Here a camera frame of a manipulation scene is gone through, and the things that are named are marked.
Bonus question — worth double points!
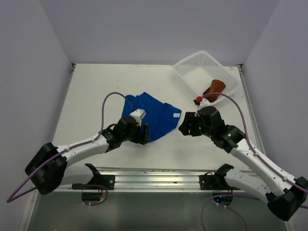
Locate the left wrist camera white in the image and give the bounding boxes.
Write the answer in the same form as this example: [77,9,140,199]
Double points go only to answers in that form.
[129,109,146,126]

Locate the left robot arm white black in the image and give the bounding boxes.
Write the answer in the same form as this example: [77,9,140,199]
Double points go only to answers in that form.
[25,115,150,195]

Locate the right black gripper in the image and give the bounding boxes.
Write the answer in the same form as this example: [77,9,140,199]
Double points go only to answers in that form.
[179,112,214,138]

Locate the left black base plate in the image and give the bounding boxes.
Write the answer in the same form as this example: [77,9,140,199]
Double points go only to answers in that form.
[72,164,116,190]

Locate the aluminium front rail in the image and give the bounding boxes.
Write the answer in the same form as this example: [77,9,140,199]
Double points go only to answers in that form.
[30,168,284,193]

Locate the white plastic basket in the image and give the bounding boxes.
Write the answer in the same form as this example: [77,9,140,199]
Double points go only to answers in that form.
[173,51,240,106]

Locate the blue towel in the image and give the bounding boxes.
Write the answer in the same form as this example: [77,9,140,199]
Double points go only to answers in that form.
[122,92,182,142]

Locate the brown orange towel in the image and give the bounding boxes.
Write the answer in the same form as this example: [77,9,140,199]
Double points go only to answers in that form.
[203,79,226,103]

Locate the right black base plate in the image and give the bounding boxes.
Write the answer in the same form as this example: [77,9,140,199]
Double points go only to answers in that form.
[199,164,234,190]

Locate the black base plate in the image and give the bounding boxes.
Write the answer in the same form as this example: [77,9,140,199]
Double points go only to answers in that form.
[72,164,116,190]
[199,164,234,190]

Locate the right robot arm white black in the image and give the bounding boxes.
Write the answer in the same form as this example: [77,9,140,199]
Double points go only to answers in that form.
[179,106,308,221]

